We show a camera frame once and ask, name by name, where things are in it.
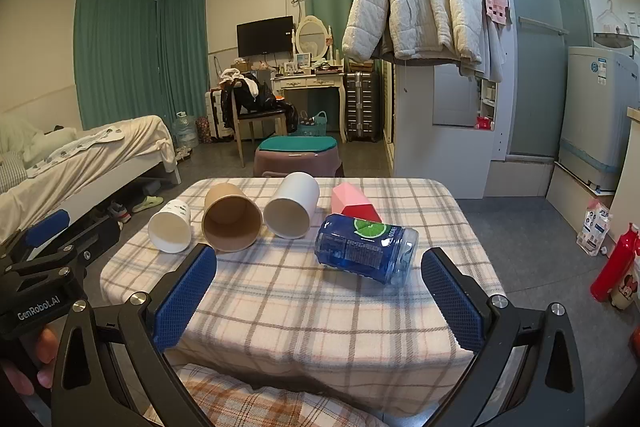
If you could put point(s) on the white dressing table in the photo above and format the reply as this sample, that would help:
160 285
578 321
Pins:
310 83

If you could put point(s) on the brown paper cup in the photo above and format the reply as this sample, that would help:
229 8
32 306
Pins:
231 223

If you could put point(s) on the frosted glass sliding door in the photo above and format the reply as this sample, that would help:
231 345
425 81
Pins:
535 57

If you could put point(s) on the green slipper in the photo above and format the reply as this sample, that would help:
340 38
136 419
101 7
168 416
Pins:
147 203

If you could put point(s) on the person's left hand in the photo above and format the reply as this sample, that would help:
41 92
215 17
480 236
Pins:
46 346

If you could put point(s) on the teal plastic basket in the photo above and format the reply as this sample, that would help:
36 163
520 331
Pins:
312 125

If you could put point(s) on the small white printed paper cup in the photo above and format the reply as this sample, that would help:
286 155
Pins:
170 231

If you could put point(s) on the large water jug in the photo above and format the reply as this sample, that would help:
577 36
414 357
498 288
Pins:
186 133

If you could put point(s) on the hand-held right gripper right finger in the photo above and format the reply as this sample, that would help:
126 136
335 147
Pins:
454 302

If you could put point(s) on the bed with beige sheet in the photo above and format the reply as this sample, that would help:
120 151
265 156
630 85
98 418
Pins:
100 157

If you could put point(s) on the red and white suitcase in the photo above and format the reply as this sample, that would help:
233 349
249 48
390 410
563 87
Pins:
216 114

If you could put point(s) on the black television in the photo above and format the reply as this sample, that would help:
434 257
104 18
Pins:
265 36

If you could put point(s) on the white printed bag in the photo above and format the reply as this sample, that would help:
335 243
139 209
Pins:
594 227

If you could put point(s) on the purple plastic stool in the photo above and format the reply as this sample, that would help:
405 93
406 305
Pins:
295 164

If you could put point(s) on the silver suitcase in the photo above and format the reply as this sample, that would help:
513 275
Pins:
364 107

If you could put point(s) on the pink house-shaped box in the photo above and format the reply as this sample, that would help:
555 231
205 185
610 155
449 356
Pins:
352 204

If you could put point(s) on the wide green curtain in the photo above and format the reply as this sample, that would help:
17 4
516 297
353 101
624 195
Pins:
125 57

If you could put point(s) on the wooden chair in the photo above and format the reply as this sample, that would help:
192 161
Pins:
260 117

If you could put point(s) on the orange plaid cloth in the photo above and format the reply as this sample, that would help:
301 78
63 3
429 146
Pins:
240 402

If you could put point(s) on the grey sneaker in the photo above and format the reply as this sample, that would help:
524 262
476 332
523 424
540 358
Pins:
119 212

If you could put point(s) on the plaid tablecloth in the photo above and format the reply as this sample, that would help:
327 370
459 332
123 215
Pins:
300 307

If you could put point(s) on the white cabinet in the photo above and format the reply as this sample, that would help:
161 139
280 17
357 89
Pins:
440 157

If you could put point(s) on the white pillow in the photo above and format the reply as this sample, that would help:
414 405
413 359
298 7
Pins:
30 137

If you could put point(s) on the green seat cushion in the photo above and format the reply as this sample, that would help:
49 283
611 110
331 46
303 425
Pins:
297 144

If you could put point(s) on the white washing machine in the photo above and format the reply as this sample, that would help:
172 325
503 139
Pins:
595 117

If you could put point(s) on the pile of clothes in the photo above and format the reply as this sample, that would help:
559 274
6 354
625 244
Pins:
252 92

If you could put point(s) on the blue plastic jar lime label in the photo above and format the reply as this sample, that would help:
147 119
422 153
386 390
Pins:
367 249

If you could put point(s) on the oval white mirror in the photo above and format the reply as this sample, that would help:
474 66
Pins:
312 38

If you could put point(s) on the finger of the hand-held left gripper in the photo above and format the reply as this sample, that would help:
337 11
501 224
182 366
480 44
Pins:
47 227
95 237

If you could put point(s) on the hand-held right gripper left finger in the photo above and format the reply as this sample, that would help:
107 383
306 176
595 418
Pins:
186 297

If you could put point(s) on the red bottle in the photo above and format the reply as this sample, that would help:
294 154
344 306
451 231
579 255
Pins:
617 264

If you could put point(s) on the plain white cup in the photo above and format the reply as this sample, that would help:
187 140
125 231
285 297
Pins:
292 212

